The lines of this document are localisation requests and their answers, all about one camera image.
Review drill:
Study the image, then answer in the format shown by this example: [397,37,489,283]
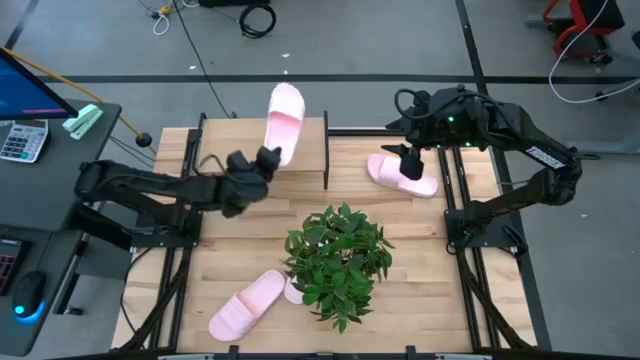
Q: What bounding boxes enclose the computer monitor blue screen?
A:
[0,47,79,121]

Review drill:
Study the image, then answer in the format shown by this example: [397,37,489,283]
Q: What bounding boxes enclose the dark grey desk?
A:
[0,99,124,359]

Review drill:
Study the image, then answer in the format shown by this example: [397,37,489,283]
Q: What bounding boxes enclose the grey left arm cable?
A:
[196,152,227,177]

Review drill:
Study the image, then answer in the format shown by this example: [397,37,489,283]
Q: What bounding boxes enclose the grey desk calculator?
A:
[0,118,50,164]

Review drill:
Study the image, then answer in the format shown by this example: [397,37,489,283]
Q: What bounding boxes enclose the black mouse with light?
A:
[12,270,47,325]

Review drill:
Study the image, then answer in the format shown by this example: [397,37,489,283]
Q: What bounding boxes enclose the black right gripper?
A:
[380,130,426,182]

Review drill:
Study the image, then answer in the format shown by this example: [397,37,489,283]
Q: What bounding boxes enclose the yellow cord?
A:
[0,46,147,144]

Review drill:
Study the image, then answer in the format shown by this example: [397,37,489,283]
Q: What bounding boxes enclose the short white cable yellow plug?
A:
[151,3,172,37]

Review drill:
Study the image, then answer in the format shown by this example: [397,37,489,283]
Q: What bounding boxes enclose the black aluminium rig frame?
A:
[112,112,551,360]

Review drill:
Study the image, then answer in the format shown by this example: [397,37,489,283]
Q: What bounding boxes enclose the black keyboard red keys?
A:
[0,238,31,296]

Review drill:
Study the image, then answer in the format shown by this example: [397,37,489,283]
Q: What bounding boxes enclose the wooden shelf black metal frame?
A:
[194,110,331,191]

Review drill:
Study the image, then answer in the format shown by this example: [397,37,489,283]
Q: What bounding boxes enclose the long white cable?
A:
[548,0,640,105]

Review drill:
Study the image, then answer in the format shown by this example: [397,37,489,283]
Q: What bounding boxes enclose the black equipment box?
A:
[198,0,271,8]

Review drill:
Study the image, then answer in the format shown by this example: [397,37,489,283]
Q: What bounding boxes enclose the green plant in black pot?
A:
[281,201,396,335]

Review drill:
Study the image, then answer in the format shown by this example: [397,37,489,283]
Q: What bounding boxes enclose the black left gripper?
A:
[217,145,283,219]

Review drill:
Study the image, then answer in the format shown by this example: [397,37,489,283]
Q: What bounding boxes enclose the mint green stapler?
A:
[62,103,105,141]

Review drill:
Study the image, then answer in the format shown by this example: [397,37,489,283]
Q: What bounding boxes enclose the thin black floor cable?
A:
[171,0,235,120]

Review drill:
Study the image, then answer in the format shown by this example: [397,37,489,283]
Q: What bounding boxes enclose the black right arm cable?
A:
[393,88,431,132]

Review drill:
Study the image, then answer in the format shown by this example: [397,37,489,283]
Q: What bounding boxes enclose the coiled black cable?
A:
[238,3,278,40]

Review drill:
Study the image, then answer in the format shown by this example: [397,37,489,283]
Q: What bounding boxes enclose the red and black cart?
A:
[542,0,626,65]

